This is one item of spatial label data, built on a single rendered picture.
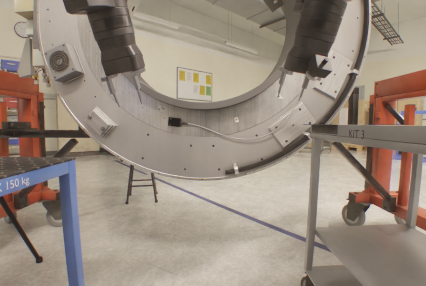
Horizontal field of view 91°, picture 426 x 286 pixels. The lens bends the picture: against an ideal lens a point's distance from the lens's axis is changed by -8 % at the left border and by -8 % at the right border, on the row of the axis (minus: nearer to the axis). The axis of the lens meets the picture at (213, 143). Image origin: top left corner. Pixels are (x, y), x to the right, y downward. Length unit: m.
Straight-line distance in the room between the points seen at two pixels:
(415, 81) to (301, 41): 1.08
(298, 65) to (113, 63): 0.35
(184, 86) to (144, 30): 1.85
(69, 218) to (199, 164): 0.50
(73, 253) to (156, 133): 0.51
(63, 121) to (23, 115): 3.61
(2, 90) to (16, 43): 4.56
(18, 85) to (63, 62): 0.64
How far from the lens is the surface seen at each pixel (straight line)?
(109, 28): 0.47
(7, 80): 1.61
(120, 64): 0.48
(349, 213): 1.82
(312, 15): 0.48
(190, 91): 7.15
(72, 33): 1.15
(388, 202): 1.57
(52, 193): 1.76
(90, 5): 0.42
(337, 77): 1.06
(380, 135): 0.58
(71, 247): 0.72
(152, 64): 6.69
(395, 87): 1.60
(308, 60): 0.48
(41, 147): 1.78
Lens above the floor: 0.69
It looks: 5 degrees down
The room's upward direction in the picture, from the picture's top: straight up
